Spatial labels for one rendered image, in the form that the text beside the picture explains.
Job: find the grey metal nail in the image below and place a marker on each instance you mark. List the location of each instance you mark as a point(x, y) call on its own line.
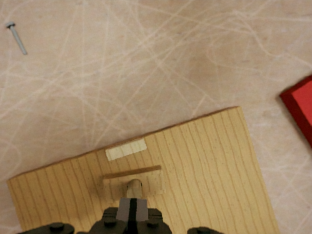
point(11, 26)

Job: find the tan wood-grain board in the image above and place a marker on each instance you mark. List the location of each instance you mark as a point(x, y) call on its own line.
point(211, 172)

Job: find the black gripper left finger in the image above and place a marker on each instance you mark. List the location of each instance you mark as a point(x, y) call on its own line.
point(122, 224)

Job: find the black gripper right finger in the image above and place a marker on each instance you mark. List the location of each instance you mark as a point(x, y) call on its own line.
point(142, 225)

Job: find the red shallow tray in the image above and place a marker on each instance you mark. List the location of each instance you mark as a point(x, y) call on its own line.
point(297, 111)

